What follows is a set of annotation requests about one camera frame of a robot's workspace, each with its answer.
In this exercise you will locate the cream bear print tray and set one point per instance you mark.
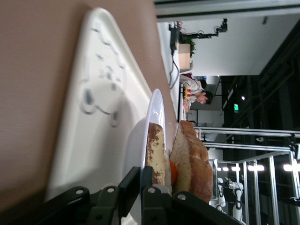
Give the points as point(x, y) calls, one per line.
point(93, 70)

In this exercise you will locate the white humanoid robot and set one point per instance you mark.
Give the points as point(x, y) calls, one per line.
point(220, 194)
point(237, 199)

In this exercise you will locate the green plant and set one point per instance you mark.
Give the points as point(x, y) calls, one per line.
point(192, 45)

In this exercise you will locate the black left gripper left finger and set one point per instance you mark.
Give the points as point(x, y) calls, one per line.
point(117, 204)

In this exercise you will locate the cardboard box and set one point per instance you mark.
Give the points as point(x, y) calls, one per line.
point(184, 56)

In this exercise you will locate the green exit sign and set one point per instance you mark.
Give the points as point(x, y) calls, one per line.
point(236, 108)

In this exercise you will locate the seated person white shirt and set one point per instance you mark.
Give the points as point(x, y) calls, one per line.
point(194, 89)

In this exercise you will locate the white round plate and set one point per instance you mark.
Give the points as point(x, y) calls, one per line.
point(140, 140)

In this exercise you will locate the plain brown bread slice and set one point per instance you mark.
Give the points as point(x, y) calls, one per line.
point(194, 159)

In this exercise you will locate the fried egg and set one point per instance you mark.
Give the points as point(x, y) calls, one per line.
point(173, 171)

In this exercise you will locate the aluminium frame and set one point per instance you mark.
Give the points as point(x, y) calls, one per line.
point(246, 132)

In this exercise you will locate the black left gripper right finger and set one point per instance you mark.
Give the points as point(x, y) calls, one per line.
point(154, 206)

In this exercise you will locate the black jointed stand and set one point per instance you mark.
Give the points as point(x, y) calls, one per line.
point(199, 35)

